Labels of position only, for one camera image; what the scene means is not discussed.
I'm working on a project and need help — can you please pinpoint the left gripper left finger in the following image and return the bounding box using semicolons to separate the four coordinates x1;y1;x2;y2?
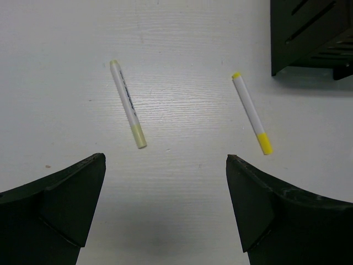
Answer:
1;153;106;264

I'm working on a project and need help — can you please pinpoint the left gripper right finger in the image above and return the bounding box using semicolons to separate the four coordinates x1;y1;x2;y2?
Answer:
226;155;352;264

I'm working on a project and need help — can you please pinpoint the bright yellow marker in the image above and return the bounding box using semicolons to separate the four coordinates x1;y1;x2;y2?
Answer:
232;72;273;155

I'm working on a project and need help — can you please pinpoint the pale yellow marker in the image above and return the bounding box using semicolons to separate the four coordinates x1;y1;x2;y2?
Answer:
110;60;147;149

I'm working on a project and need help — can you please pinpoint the black slotted container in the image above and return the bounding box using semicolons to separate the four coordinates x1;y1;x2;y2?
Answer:
270;0;352;81

